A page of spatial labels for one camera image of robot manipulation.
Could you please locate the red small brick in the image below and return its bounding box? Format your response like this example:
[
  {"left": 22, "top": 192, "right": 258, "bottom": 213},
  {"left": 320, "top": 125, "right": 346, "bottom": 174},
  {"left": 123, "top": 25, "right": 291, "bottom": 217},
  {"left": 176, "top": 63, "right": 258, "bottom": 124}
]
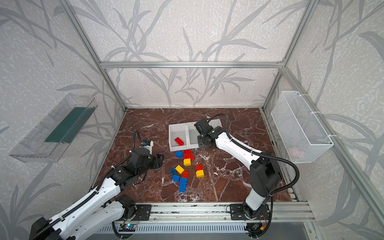
[
  {"left": 196, "top": 164, "right": 204, "bottom": 171},
  {"left": 181, "top": 171, "right": 189, "bottom": 179}
]

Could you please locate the pink object in basket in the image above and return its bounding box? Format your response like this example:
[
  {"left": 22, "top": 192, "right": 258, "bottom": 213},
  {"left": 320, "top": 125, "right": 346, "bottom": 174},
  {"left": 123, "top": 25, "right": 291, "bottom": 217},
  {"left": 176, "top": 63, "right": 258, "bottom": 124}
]
[{"left": 288, "top": 147, "right": 304, "bottom": 159}]

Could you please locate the white right bin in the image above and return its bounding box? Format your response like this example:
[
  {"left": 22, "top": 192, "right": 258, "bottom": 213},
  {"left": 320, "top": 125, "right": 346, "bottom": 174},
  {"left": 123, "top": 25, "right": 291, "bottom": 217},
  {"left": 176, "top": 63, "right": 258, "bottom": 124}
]
[{"left": 209, "top": 119, "right": 223, "bottom": 128}]

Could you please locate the white left bin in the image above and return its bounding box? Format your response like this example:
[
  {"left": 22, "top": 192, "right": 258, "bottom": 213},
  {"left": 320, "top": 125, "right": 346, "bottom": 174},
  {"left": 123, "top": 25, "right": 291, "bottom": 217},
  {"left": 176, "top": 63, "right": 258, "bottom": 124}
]
[{"left": 169, "top": 123, "right": 190, "bottom": 152}]

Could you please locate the clear acrylic wall shelf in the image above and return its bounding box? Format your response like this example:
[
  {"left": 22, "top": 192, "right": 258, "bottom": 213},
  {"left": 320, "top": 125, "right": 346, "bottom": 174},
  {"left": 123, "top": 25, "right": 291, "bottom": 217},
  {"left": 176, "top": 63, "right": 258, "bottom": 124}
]
[{"left": 9, "top": 94, "right": 98, "bottom": 163}]

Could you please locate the blue small brick lower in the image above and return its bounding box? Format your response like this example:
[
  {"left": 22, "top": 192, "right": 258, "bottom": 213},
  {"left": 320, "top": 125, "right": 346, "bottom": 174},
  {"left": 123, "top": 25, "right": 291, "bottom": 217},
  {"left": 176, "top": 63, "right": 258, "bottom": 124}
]
[{"left": 172, "top": 175, "right": 181, "bottom": 182}]

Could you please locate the left circuit board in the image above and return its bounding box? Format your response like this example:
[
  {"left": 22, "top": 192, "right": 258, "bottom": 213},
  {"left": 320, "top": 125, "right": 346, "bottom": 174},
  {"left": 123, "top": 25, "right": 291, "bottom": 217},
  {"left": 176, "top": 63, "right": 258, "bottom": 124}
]
[{"left": 118, "top": 224, "right": 138, "bottom": 233}]

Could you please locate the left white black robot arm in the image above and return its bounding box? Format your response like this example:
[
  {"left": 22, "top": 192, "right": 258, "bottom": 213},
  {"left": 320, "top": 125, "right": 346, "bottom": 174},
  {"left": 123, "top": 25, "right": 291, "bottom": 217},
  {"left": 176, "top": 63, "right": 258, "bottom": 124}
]
[{"left": 29, "top": 147, "right": 164, "bottom": 240}]

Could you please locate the blue brick near bins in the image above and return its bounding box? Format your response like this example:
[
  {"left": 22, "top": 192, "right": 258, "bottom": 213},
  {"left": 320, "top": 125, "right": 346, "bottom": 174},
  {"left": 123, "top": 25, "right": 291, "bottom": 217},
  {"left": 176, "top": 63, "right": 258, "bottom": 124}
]
[{"left": 175, "top": 151, "right": 184, "bottom": 159}]

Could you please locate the blue long brick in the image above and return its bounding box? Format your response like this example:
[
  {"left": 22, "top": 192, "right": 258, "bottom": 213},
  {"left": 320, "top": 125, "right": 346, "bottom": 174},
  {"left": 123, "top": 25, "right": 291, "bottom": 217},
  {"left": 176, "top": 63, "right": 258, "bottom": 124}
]
[{"left": 179, "top": 178, "right": 188, "bottom": 193}]

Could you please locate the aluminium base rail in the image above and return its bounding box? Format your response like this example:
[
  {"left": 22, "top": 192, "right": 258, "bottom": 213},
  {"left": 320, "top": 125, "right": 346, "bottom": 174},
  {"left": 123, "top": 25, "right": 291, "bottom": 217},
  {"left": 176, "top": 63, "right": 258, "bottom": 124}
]
[{"left": 62, "top": 201, "right": 316, "bottom": 224}]

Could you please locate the white middle bin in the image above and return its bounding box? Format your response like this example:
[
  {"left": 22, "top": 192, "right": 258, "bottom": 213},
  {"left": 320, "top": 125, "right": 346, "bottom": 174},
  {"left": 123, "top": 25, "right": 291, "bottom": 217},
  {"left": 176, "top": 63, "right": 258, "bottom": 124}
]
[{"left": 187, "top": 122, "right": 200, "bottom": 149}]

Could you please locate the white wire mesh basket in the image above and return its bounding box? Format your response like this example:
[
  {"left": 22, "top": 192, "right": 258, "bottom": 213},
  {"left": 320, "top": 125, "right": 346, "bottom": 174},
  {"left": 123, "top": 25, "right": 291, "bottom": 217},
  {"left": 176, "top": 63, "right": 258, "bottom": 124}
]
[{"left": 271, "top": 91, "right": 334, "bottom": 164}]

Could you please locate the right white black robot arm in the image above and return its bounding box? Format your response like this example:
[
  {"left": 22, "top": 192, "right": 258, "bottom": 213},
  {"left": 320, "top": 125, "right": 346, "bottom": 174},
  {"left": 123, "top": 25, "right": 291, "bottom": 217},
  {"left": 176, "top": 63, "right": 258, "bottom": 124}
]
[{"left": 194, "top": 119, "right": 300, "bottom": 220}]

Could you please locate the red long studded brick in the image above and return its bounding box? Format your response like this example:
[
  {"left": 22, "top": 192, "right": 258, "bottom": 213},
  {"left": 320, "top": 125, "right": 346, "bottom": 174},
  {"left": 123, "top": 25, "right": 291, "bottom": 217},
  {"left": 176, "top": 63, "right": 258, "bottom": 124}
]
[{"left": 184, "top": 154, "right": 195, "bottom": 161}]

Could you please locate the white bin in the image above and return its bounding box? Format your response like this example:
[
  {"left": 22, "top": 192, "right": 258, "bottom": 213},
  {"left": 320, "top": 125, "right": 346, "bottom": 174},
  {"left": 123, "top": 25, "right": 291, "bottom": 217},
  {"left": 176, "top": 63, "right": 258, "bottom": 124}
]
[
  {"left": 209, "top": 119, "right": 223, "bottom": 128},
  {"left": 169, "top": 123, "right": 190, "bottom": 152},
  {"left": 187, "top": 122, "right": 200, "bottom": 149}
]

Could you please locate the yellow brick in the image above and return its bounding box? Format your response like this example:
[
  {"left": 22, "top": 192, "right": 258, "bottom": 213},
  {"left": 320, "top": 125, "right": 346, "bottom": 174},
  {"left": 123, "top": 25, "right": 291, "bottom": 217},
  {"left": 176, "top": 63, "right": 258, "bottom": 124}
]
[
  {"left": 175, "top": 165, "right": 185, "bottom": 175},
  {"left": 196, "top": 170, "right": 205, "bottom": 178},
  {"left": 184, "top": 159, "right": 191, "bottom": 166}
]

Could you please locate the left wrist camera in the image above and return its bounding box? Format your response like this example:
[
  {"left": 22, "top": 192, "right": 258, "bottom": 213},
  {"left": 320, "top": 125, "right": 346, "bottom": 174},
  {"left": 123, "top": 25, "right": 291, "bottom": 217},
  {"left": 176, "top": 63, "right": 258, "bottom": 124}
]
[{"left": 141, "top": 140, "right": 154, "bottom": 153}]

